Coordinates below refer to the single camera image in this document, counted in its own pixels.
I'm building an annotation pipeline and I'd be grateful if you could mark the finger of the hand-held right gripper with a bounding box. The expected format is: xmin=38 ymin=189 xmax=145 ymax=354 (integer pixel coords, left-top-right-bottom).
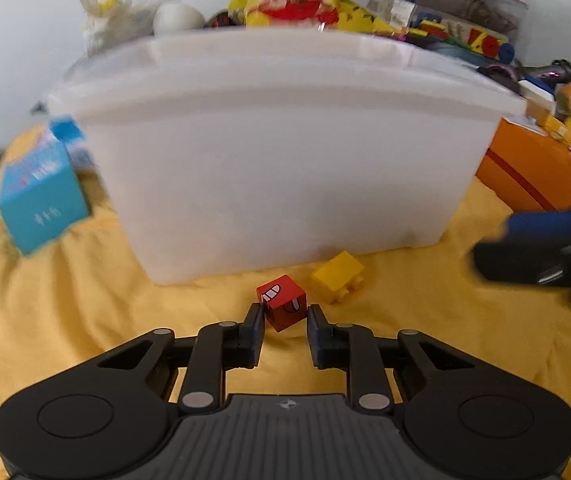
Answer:
xmin=474 ymin=240 xmax=571 ymax=287
xmin=503 ymin=205 xmax=571 ymax=236

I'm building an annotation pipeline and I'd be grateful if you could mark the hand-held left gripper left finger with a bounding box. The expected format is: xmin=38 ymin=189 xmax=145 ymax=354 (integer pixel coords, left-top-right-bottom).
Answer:
xmin=98 ymin=304 xmax=266 ymax=413

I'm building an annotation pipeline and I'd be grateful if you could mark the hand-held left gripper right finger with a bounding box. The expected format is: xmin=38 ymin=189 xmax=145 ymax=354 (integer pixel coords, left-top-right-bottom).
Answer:
xmin=307 ymin=306 xmax=471 ymax=413

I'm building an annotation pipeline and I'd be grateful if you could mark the red printed cube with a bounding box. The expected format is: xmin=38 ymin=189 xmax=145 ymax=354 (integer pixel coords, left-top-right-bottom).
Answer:
xmin=256 ymin=275 xmax=309 ymax=332

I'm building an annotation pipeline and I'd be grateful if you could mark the white plastic bin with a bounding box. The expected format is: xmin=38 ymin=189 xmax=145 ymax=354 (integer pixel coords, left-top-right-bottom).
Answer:
xmin=48 ymin=30 xmax=529 ymax=286

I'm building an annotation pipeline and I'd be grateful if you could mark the orange box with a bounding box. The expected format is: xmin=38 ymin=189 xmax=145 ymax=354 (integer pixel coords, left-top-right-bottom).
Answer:
xmin=475 ymin=117 xmax=571 ymax=213

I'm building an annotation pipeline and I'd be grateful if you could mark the yellow toy brick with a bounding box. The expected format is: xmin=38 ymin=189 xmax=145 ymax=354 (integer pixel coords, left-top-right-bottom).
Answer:
xmin=311 ymin=251 xmax=365 ymax=303

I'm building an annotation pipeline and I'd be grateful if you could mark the small white carton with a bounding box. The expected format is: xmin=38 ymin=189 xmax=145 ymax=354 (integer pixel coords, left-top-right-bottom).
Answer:
xmin=518 ymin=80 xmax=556 ymax=116

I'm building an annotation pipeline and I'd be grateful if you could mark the yellow blanket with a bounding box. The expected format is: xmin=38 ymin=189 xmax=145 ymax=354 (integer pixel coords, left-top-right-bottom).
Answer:
xmin=0 ymin=125 xmax=571 ymax=480

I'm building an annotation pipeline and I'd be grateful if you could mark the colourful wooden toy set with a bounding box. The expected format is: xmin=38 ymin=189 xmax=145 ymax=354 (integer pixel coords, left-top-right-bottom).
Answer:
xmin=405 ymin=10 xmax=516 ymax=63

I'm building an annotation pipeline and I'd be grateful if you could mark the light blue cardboard box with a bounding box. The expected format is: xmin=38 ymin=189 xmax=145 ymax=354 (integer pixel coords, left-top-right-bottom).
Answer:
xmin=0 ymin=116 xmax=93 ymax=257

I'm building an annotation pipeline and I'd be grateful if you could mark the yellow printed plastic bag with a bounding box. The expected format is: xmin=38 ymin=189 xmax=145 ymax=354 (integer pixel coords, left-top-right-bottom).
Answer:
xmin=228 ymin=0 xmax=406 ymax=38

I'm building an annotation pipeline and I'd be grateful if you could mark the dark round toy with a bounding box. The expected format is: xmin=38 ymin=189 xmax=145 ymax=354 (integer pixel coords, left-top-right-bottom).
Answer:
xmin=206 ymin=9 xmax=243 ymax=28

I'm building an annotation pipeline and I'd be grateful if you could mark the white egg-shaped object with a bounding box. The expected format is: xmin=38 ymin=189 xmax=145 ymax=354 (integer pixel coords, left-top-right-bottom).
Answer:
xmin=152 ymin=1 xmax=205 ymax=36

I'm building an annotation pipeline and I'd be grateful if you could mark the white plastic bag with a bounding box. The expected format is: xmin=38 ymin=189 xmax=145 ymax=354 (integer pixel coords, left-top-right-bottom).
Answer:
xmin=72 ymin=0 xmax=171 ymax=56

